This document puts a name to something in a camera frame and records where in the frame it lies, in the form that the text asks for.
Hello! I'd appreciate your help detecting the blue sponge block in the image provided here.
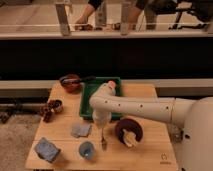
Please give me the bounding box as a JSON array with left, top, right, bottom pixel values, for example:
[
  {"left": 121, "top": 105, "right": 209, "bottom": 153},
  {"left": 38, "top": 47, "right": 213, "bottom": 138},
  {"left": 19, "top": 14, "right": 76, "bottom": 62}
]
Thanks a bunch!
[{"left": 34, "top": 137, "right": 61, "bottom": 163}]

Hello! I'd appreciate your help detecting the blue plastic cup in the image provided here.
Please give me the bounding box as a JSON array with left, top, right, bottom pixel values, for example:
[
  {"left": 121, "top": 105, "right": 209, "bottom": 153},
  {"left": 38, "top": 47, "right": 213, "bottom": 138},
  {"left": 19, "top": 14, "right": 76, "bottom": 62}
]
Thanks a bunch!
[{"left": 79, "top": 141, "right": 95, "bottom": 160}]

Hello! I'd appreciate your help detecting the small metal can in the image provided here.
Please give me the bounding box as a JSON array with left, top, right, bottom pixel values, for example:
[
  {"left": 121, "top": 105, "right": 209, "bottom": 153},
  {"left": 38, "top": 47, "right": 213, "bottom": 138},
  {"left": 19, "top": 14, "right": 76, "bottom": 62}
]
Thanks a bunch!
[{"left": 53, "top": 100, "right": 63, "bottom": 113}]

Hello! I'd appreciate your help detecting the dark red plate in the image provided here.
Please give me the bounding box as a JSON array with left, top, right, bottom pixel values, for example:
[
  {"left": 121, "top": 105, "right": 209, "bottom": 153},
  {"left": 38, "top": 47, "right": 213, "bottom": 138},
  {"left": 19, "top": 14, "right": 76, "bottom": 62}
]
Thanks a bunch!
[{"left": 115, "top": 118, "right": 143, "bottom": 145}]

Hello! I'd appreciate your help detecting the person in background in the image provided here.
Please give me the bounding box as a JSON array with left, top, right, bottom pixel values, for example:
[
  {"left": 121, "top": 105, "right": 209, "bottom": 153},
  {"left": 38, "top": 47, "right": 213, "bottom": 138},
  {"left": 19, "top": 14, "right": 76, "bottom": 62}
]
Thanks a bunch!
[{"left": 75, "top": 0, "right": 157, "bottom": 30}]

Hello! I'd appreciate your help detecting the brown pot with handle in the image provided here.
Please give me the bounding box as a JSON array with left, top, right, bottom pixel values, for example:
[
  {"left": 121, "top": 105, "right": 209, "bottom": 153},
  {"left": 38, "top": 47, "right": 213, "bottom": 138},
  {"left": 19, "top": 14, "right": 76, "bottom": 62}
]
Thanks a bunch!
[{"left": 59, "top": 74, "right": 95, "bottom": 93}]

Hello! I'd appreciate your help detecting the grey blue cloth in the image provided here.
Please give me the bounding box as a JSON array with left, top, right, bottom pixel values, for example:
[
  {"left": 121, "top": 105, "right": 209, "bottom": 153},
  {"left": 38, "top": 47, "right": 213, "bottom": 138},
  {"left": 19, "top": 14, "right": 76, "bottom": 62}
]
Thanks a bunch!
[{"left": 71, "top": 123, "right": 92, "bottom": 138}]

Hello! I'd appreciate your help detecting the green plastic tray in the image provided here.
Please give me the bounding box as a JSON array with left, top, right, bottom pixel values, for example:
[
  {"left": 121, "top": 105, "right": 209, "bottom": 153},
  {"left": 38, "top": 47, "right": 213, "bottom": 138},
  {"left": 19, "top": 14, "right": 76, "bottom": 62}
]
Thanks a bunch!
[{"left": 79, "top": 77, "right": 122, "bottom": 120}]

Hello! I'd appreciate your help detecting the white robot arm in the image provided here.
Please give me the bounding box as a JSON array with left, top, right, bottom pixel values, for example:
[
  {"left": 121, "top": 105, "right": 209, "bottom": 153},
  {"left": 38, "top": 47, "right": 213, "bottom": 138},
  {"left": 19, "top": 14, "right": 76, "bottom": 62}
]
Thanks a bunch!
[{"left": 89, "top": 83, "right": 213, "bottom": 171}]

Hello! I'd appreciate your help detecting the metal fork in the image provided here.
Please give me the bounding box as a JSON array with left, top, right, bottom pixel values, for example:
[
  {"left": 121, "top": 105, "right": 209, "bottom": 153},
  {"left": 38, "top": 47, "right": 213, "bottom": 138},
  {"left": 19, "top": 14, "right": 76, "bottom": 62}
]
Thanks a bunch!
[{"left": 101, "top": 128, "right": 107, "bottom": 151}]

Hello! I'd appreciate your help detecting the orange ball fruit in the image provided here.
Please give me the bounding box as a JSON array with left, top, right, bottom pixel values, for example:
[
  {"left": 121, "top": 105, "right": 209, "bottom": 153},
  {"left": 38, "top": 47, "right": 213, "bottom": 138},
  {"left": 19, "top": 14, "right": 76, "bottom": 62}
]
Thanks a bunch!
[{"left": 108, "top": 80, "right": 116, "bottom": 89}]

